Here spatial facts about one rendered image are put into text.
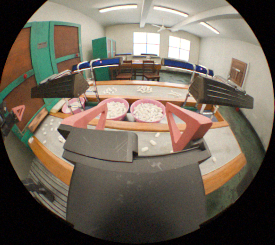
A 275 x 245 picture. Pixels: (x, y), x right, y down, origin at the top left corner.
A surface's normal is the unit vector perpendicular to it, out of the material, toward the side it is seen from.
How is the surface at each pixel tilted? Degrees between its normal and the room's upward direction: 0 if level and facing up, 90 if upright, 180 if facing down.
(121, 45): 90
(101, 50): 90
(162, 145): 0
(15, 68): 90
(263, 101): 90
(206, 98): 57
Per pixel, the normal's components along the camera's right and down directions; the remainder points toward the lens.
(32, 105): 1.00, 0.05
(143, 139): 0.00, -0.81
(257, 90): -1.00, 0.01
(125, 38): 0.00, 0.59
